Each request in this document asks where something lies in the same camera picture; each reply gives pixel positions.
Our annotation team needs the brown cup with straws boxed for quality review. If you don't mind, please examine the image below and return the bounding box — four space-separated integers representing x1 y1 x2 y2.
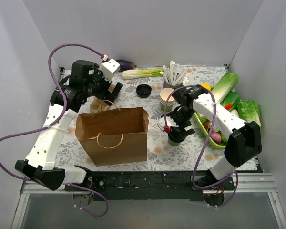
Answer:
160 60 189 89

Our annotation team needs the stack of black lids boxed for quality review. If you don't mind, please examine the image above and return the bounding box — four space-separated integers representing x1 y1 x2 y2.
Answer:
136 84 152 98

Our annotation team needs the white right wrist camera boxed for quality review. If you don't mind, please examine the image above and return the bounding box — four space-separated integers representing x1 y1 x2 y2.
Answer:
157 116 178 132

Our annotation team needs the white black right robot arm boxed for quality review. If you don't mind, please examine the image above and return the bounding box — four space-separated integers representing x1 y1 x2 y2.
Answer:
163 85 262 190

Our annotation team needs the purple toy eggplant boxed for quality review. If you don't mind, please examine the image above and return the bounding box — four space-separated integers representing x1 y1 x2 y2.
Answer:
116 59 137 69

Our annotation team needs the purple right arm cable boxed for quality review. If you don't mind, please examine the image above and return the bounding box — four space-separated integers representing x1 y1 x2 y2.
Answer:
163 85 239 208

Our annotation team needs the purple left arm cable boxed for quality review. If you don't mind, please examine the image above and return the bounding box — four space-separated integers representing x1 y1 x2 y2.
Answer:
0 42 109 218

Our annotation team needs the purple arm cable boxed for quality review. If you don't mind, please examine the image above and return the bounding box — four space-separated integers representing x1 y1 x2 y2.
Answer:
163 85 239 208
0 42 109 218

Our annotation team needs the toy green lettuce head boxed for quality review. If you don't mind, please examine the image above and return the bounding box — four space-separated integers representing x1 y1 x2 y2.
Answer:
237 100 261 126

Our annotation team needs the orange toy carrot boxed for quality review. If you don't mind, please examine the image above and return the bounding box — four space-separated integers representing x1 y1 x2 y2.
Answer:
224 103 233 111

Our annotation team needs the green white paper cup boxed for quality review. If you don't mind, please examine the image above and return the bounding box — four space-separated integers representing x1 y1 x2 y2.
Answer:
168 139 182 146

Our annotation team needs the purple toy onion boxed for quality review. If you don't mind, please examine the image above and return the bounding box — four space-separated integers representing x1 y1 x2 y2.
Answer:
210 131 222 143

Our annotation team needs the green white toy leek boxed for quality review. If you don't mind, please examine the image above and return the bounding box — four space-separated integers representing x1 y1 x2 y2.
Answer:
122 68 164 80

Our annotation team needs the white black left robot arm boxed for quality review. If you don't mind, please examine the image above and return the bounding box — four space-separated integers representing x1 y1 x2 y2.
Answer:
15 59 122 191

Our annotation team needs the large toy napa cabbage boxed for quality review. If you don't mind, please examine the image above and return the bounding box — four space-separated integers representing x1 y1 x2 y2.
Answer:
211 71 239 103

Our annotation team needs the floral patterned table mat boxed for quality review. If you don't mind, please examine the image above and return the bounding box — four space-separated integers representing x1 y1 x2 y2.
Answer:
38 66 258 172

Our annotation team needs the black plastic coffee lid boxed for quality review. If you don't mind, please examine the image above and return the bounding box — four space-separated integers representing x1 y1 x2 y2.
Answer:
168 132 185 143

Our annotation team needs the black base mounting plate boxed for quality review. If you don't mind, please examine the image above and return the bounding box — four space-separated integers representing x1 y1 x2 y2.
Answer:
64 170 237 202

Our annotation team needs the stack of paper cups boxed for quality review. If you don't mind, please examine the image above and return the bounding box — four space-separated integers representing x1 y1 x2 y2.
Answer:
160 88 175 112

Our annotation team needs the green plastic tray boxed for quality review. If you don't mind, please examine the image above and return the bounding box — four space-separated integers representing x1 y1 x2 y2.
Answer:
193 112 226 149

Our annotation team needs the brown paper bag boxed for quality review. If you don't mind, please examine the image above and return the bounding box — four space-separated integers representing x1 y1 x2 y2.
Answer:
75 107 149 167

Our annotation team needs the brown cardboard cup carrier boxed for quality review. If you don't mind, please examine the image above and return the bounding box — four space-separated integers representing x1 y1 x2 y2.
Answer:
90 96 110 113

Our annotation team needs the aluminium frame rail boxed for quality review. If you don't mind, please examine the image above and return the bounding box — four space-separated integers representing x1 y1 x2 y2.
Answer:
10 173 286 229

